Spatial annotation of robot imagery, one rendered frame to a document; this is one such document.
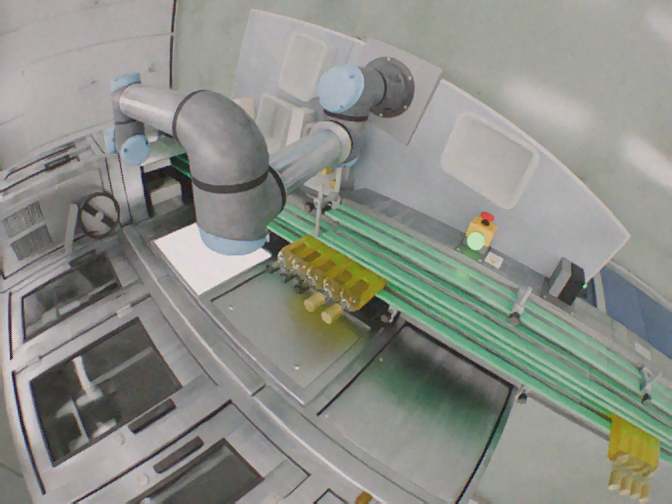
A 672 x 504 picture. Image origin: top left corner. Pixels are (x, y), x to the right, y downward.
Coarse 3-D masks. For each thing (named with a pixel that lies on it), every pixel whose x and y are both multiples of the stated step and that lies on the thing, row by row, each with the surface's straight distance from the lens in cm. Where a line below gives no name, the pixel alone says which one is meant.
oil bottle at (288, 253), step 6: (300, 240) 91; (306, 240) 92; (312, 240) 92; (318, 240) 92; (288, 246) 89; (294, 246) 89; (300, 246) 89; (306, 246) 89; (312, 246) 90; (282, 252) 87; (288, 252) 86; (294, 252) 86; (300, 252) 87; (282, 258) 86; (288, 258) 85; (288, 264) 86
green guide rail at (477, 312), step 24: (336, 240) 87; (360, 240) 88; (384, 264) 81; (408, 264) 84; (432, 288) 78; (456, 288) 82; (456, 312) 76; (480, 312) 79; (504, 336) 77; (528, 336) 82; (552, 360) 81; (576, 360) 88; (600, 384) 91; (624, 408) 94; (648, 408) 106
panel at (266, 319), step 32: (192, 224) 134; (160, 256) 121; (192, 288) 100; (224, 288) 98; (256, 288) 97; (288, 288) 97; (224, 320) 88; (256, 320) 88; (288, 320) 88; (320, 320) 88; (352, 320) 90; (256, 352) 80; (288, 352) 81; (320, 352) 81; (352, 352) 82; (288, 384) 75; (320, 384) 75
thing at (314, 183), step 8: (304, 128) 102; (304, 136) 102; (336, 168) 105; (320, 176) 110; (328, 176) 108; (336, 176) 105; (304, 184) 107; (312, 184) 105; (328, 184) 105; (336, 184) 96; (328, 192) 100; (336, 192) 97
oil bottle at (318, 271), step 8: (328, 256) 85; (336, 256) 86; (344, 256) 86; (312, 264) 82; (320, 264) 82; (328, 264) 82; (336, 264) 83; (344, 264) 85; (312, 272) 80; (320, 272) 80; (328, 272) 80; (320, 280) 79; (320, 288) 82
